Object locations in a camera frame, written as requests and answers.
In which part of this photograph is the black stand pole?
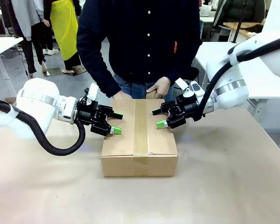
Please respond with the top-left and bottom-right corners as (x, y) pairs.
(231, 0), (245, 44)

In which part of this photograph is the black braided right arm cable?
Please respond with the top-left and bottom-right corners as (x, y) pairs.
(193, 34), (280, 122)

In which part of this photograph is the brown cardboard shipping box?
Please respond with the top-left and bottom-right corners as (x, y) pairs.
(100, 98), (179, 177)

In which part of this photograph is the white plastic basket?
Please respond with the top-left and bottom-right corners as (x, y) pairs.
(199, 4), (213, 17)

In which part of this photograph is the bystander in grey hoodie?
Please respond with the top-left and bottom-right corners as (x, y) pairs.
(0, 0), (48, 77)

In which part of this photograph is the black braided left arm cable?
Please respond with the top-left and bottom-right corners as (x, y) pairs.
(0, 97), (86, 156)

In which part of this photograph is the person's right forearm navy sleeve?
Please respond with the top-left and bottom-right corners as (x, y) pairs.
(76, 42), (122, 98)

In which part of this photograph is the person in navy shirt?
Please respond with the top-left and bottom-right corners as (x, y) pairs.
(76, 0), (203, 103)

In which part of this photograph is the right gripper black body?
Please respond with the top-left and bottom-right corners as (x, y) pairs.
(161, 94), (203, 130)

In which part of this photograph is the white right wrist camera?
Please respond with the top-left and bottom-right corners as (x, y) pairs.
(175, 78), (205, 98)

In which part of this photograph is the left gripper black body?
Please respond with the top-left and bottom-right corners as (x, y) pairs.
(76, 100), (114, 137)

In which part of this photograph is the wooden top table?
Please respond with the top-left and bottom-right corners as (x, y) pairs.
(223, 21), (266, 40)

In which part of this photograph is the person's right hand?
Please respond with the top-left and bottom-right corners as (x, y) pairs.
(112, 90), (133, 101)

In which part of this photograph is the bystander in yellow apron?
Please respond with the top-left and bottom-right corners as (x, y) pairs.
(43, 0), (86, 76)

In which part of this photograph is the person's left forearm navy sleeve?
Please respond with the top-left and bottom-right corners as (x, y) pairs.
(168, 39), (203, 82)

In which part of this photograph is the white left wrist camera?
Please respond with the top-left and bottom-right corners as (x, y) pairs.
(85, 82), (100, 105)

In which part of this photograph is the white table with thin legs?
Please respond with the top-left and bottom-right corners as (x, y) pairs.
(0, 36), (24, 96)

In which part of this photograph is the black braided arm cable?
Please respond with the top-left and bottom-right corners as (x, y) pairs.
(193, 34), (280, 122)
(0, 97), (86, 156)

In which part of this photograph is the bystander in dark puffer jacket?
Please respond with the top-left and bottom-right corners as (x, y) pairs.
(211, 0), (266, 31)

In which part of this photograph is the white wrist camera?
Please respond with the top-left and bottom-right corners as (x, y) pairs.
(85, 82), (100, 105)
(175, 78), (205, 98)

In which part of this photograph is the person's left hand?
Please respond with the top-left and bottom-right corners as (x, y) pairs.
(146, 76), (172, 99)

